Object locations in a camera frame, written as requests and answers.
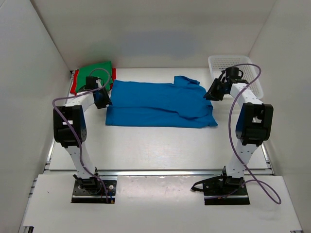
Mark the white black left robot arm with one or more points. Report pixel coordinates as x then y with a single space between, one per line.
69 127

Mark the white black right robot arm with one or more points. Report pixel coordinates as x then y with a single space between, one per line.
254 122

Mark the blue t shirt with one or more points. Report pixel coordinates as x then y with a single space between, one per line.
179 104

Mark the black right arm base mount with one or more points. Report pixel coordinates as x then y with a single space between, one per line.
222 190

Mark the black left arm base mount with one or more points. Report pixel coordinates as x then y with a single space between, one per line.
93 191

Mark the white perforated plastic basket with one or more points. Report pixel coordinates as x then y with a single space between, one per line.
218 63

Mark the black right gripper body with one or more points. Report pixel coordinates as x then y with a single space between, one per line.
226 92

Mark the folded red t shirt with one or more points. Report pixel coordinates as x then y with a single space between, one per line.
79 78

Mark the folded green t shirt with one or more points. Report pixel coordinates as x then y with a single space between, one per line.
99 66

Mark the aluminium table rail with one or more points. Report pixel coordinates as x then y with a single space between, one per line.
161 172

